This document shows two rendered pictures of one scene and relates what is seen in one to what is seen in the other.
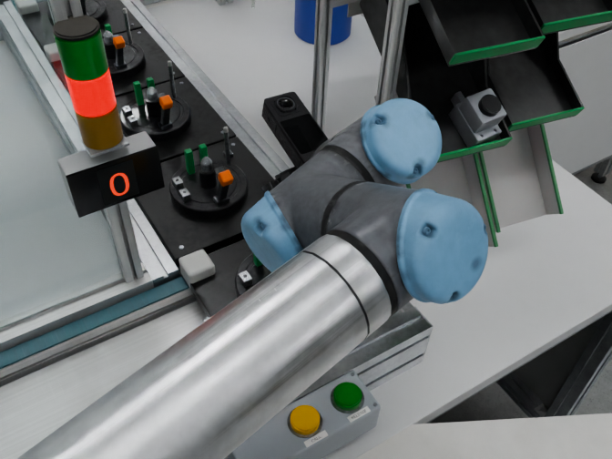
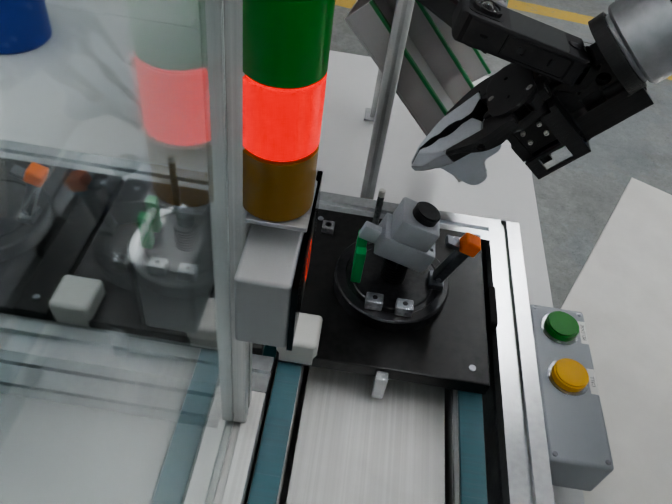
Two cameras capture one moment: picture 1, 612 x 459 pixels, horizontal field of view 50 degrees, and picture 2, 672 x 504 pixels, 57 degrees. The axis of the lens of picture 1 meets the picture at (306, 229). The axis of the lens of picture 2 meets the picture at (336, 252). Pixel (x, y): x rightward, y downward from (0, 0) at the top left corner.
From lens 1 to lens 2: 0.70 m
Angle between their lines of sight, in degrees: 38
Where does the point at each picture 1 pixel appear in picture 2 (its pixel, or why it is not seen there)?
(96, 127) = (312, 171)
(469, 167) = (437, 59)
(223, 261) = (310, 308)
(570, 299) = (504, 149)
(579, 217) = not seen: hidden behind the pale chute
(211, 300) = (359, 354)
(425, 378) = not seen: hidden behind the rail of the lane
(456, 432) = (580, 298)
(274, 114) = (497, 23)
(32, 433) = not seen: outside the picture
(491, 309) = (478, 193)
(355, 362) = (522, 296)
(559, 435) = (618, 245)
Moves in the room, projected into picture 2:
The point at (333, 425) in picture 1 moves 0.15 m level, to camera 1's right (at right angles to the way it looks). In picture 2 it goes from (585, 358) to (631, 290)
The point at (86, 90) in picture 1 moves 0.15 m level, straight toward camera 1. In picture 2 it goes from (319, 99) to (584, 173)
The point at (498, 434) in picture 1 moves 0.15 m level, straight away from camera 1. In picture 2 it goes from (597, 276) to (549, 211)
